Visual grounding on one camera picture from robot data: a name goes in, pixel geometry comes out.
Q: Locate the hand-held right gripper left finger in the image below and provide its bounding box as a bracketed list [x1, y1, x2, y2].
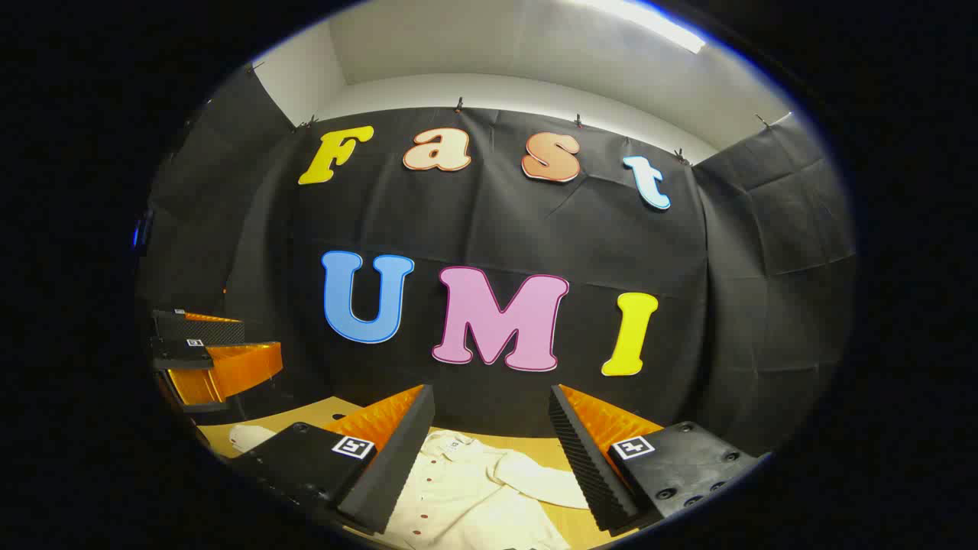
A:
[228, 384, 436, 535]

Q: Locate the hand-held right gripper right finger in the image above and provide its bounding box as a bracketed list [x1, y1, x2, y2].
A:
[549, 384, 761, 535]

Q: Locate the cream button-up shirt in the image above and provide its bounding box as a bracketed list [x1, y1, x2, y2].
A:
[228, 424, 591, 550]

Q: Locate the black backdrop cloth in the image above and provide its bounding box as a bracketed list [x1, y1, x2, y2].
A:
[136, 65, 857, 459]

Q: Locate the row of black cloth clips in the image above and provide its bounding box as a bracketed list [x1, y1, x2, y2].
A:
[244, 61, 772, 165]

